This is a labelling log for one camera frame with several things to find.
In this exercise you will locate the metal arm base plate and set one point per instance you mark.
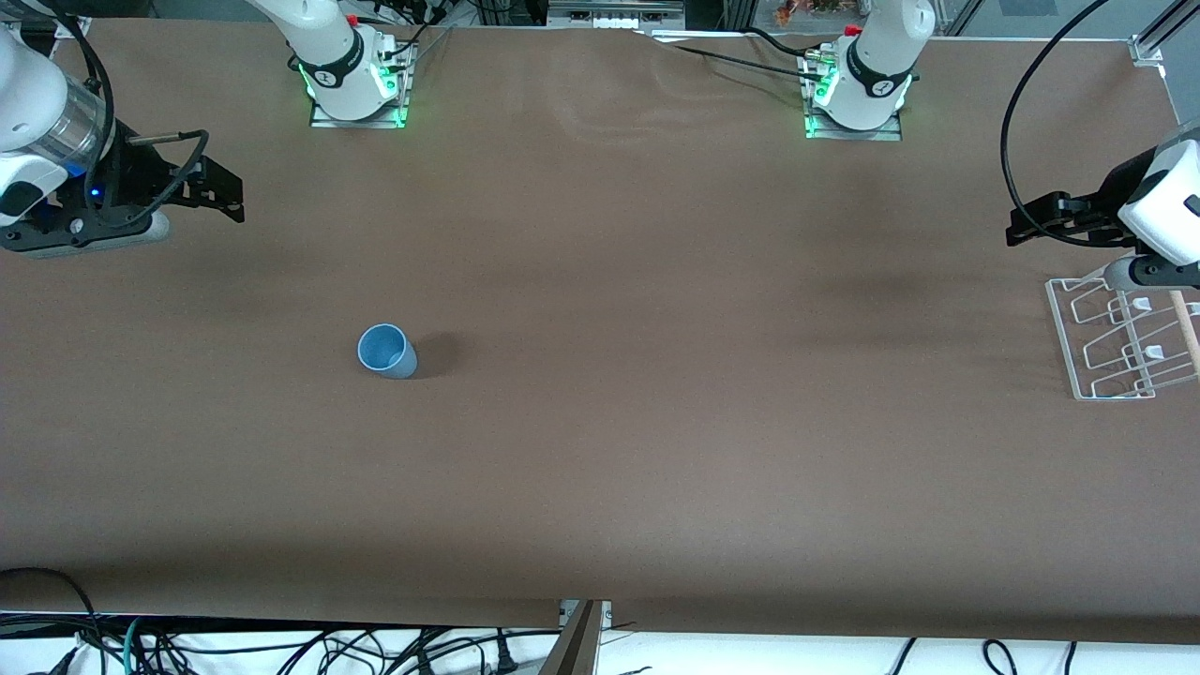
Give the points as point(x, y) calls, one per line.
point(848, 134)
point(328, 120)

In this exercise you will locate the grey power strip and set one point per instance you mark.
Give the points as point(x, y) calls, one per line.
point(614, 17)

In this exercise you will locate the blue plastic cup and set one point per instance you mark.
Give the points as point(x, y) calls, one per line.
point(386, 354)

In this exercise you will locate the metal table bracket post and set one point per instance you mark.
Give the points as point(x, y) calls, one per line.
point(577, 647)

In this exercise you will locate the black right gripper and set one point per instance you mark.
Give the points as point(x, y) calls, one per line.
point(134, 175)

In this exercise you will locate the aluminium frame profile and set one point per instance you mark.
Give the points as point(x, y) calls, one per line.
point(1158, 37)

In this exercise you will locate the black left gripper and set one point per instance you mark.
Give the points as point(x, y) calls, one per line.
point(1102, 201)

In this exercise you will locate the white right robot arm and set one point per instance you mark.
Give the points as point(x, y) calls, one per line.
point(328, 56)

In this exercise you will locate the brown table cover mat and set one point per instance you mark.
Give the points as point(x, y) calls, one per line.
point(600, 422)

